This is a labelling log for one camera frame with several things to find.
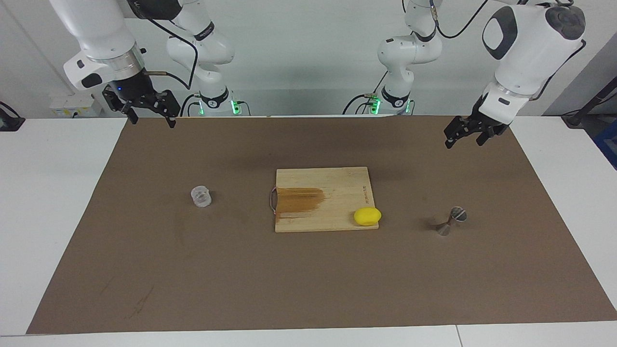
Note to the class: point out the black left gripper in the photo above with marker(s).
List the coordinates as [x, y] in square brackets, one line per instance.
[488, 115]

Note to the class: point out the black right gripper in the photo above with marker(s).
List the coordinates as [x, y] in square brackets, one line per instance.
[135, 89]

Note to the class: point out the metal double jigger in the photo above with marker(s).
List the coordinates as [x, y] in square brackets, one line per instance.
[452, 221]

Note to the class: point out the small clear glass cup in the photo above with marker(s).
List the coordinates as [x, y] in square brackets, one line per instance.
[201, 196]

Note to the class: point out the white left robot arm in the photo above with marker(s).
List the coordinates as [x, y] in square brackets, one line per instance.
[525, 53]

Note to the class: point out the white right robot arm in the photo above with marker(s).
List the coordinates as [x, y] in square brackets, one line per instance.
[96, 29]

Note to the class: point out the black stand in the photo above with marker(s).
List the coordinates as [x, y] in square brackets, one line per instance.
[585, 108]

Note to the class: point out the blue box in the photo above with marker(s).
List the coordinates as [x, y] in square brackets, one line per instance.
[608, 144]

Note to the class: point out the yellow lemon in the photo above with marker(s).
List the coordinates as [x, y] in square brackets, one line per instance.
[367, 216]

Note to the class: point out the wooden cutting board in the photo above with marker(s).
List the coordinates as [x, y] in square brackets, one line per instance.
[332, 193]

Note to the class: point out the brown table mat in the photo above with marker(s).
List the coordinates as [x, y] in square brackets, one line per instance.
[308, 279]

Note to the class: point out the black clamp mount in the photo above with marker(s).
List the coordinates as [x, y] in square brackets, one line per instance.
[10, 123]

